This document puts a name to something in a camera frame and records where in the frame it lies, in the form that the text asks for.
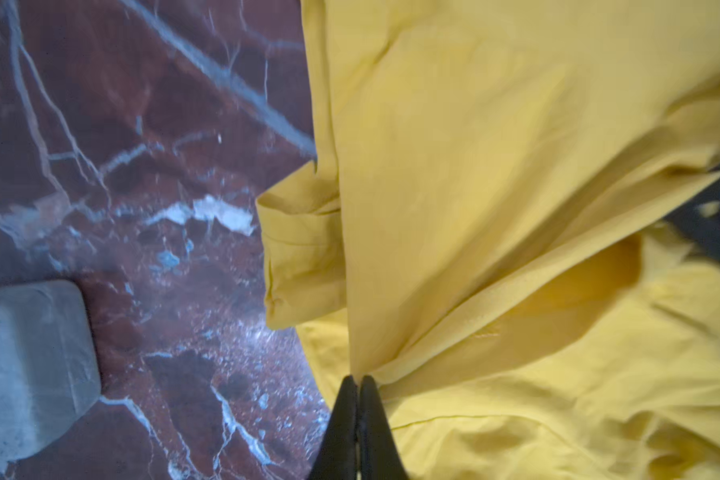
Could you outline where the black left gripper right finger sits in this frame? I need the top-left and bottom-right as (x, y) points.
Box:
(358, 376), (408, 480)

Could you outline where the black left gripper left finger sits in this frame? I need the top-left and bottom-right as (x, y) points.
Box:
(307, 376), (358, 480)

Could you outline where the yellow printed t-shirt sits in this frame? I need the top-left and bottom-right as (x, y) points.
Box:
(257, 1), (720, 479)

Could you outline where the grey rectangular block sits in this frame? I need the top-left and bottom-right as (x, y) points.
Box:
(0, 280), (101, 472)

